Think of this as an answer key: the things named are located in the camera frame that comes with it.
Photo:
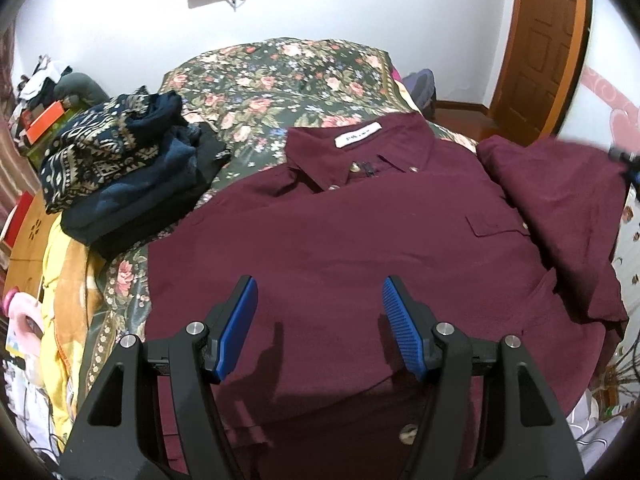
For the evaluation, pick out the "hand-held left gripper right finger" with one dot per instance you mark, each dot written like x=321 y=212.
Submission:
x=400 y=321

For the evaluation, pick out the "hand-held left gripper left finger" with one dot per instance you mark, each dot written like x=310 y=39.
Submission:
x=236 y=321

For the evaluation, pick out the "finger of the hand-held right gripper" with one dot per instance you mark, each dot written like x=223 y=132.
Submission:
x=627 y=160

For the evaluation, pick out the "maroon button-up shirt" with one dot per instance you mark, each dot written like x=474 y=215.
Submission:
x=350 y=240

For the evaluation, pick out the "pile of dark patterned clothes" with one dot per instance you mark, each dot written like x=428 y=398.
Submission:
x=135 y=185

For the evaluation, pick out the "black folded garment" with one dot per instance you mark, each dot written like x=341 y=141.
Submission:
x=165 y=210

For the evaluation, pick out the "wooden door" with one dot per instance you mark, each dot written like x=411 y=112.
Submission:
x=540 y=45

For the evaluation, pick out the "yellow orange blanket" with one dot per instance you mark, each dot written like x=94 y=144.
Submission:
x=60 y=310

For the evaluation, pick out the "pink round object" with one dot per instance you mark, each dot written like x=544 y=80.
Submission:
x=22 y=317

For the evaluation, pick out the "purple bag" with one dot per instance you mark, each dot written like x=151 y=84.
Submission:
x=420 y=85

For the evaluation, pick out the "navy patterned folded garment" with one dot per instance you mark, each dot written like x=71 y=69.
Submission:
x=100 y=145

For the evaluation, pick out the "floral bedspread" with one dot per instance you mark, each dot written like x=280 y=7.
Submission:
x=280 y=85

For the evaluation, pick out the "orange box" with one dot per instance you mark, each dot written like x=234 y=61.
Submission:
x=44 y=122

